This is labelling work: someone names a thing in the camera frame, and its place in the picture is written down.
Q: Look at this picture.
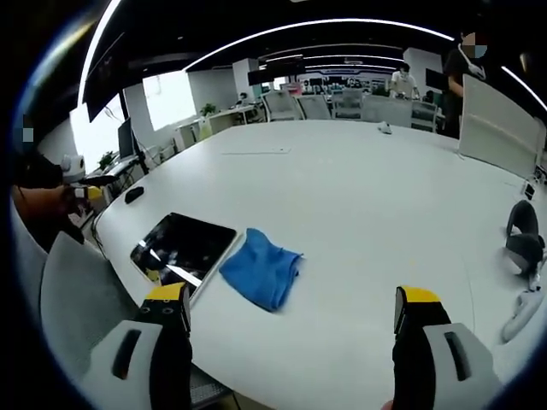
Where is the blue cleaning cloth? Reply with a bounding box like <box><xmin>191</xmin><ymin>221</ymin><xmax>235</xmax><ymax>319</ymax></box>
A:
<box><xmin>218</xmin><ymin>227</ymin><xmax>305</xmax><ymax>313</ymax></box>

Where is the black computer monitor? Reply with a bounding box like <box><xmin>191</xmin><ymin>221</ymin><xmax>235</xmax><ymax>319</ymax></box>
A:
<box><xmin>117</xmin><ymin>117</ymin><xmax>138</xmax><ymax>161</ymax></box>

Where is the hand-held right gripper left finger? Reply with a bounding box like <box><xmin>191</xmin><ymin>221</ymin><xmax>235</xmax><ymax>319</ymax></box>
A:
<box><xmin>79</xmin><ymin>281</ymin><xmax>194</xmax><ymax>410</ymax></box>

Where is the white handheld controller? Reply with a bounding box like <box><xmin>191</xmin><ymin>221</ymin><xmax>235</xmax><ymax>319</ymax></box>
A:
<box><xmin>501</xmin><ymin>289</ymin><xmax>544</xmax><ymax>343</ymax></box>

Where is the wide black wall display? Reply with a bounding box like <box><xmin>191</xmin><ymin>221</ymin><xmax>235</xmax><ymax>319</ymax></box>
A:
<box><xmin>247</xmin><ymin>59</ymin><xmax>305</xmax><ymax>85</ymax></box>

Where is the grey headset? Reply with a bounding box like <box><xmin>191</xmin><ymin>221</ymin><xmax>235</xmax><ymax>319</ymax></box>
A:
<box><xmin>504</xmin><ymin>200</ymin><xmax>547</xmax><ymax>278</ymax></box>

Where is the white mesh office chair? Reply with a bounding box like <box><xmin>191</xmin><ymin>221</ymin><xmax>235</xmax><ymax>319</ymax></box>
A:
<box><xmin>261</xmin><ymin>91</ymin><xmax>301</xmax><ymax>123</ymax></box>
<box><xmin>362</xmin><ymin>95</ymin><xmax>414</xmax><ymax>128</ymax></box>
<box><xmin>410</xmin><ymin>100</ymin><xmax>439</xmax><ymax>132</ymax></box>
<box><xmin>331</xmin><ymin>88</ymin><xmax>365</xmax><ymax>120</ymax></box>
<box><xmin>297</xmin><ymin>94</ymin><xmax>332</xmax><ymax>121</ymax></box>

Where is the grey office chair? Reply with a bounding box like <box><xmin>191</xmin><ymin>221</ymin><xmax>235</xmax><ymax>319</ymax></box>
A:
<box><xmin>39</xmin><ymin>230</ymin><xmax>149</xmax><ymax>385</ymax></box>

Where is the white partition panel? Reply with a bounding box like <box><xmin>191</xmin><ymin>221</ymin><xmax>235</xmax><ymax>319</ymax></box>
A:
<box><xmin>457</xmin><ymin>73</ymin><xmax>542</xmax><ymax>179</ymax></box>

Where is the white office desk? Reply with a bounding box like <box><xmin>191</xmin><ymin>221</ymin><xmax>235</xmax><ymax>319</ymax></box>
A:
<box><xmin>206</xmin><ymin>105</ymin><xmax>259</xmax><ymax>130</ymax></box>

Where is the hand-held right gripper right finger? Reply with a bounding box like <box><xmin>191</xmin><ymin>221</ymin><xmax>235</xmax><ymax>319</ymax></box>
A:
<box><xmin>391</xmin><ymin>284</ymin><xmax>504</xmax><ymax>410</ymax></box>

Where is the black tablet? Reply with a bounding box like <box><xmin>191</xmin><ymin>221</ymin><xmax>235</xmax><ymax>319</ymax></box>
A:
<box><xmin>129</xmin><ymin>212</ymin><xmax>238</xmax><ymax>307</ymax></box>

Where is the dark hanging ceiling screen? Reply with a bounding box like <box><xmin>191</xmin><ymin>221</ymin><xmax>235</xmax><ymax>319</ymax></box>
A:
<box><xmin>80</xmin><ymin>32</ymin><xmax>130</xmax><ymax>124</ymax></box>

